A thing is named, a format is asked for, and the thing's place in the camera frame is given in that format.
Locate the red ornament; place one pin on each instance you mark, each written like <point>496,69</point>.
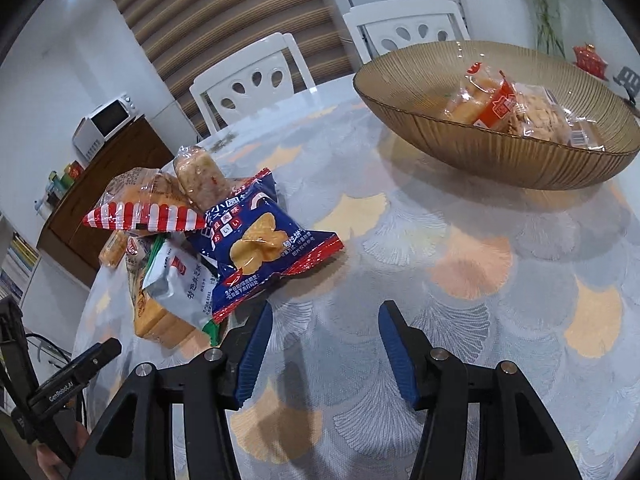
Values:
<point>590,60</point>

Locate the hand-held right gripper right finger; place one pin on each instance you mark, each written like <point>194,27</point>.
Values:
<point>397,355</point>

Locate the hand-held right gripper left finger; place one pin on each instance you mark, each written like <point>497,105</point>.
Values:
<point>255,350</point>

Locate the blue chips packet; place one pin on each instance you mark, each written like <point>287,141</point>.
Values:
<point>260,245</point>

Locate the orange toast packet with barcode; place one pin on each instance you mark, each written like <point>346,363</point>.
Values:
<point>155,322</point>

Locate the brown wooden cabinet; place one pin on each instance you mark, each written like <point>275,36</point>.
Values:
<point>100,195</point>

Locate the white plastic chair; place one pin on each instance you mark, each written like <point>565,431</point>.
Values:
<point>225,80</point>
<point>365,25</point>

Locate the small orange cake packet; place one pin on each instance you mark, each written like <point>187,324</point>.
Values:
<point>112,249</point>

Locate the orange red bread packet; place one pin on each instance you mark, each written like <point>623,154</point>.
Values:
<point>495,105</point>

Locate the black stand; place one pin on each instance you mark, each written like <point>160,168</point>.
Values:
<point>627,80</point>

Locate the green canister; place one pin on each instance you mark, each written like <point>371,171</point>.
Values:
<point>54,181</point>

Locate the red orange box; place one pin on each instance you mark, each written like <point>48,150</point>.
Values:
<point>75,169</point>

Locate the white microwave oven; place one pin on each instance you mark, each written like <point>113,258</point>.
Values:
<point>107,120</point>

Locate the clear biscuit packet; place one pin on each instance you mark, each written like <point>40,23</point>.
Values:
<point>540,115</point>

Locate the silver green edged snack packet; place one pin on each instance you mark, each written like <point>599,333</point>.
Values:
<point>185,280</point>

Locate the red striped orange snack bag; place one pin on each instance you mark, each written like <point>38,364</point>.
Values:
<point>145,195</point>

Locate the white lidded jar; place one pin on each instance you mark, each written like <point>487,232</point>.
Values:
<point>40,206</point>

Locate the brown striped window blind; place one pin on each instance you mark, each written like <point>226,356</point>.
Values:
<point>225,5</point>

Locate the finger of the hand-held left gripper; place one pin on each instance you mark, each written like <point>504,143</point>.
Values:
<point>95,355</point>

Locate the row of books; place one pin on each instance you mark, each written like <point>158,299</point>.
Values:
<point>17,265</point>

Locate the person's left hand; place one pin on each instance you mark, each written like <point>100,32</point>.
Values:
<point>55,462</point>

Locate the ribbed amber glass bowl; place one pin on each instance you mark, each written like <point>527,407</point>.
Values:
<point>450,140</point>

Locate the clear pink cake packet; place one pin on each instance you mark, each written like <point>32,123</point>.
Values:
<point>197,177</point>

